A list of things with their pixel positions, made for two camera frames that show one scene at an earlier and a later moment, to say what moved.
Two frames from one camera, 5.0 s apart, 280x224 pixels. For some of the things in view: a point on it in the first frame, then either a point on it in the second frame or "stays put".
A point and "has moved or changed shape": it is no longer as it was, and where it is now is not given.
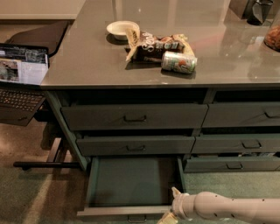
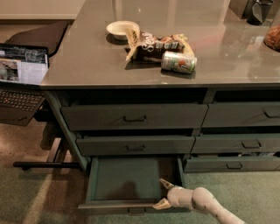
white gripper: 178,205 -> 174,193
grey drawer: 160,145 stays put
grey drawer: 236,143 stays put
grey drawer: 136,116 stays put
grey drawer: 132,186 has moved or changed shape
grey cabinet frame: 58,109 stays put
